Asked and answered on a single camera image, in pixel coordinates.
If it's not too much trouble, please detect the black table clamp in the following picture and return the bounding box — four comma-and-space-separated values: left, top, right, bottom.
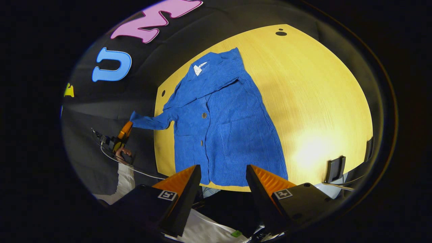
364, 137, 374, 163
325, 156, 347, 184

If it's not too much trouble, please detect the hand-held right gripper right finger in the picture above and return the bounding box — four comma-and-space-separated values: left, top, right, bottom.
246, 164, 341, 237

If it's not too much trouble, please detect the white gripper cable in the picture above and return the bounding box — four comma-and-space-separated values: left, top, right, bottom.
100, 145, 166, 180

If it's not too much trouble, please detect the blue corduroy jacket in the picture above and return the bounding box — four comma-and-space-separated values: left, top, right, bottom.
130, 47, 289, 187

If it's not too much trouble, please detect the person's white shirt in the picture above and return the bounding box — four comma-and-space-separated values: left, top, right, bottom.
164, 187, 287, 243

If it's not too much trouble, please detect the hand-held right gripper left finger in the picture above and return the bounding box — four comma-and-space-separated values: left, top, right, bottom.
115, 164, 202, 238

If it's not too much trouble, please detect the black backdrop cloth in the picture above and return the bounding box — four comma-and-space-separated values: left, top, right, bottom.
61, 0, 388, 196

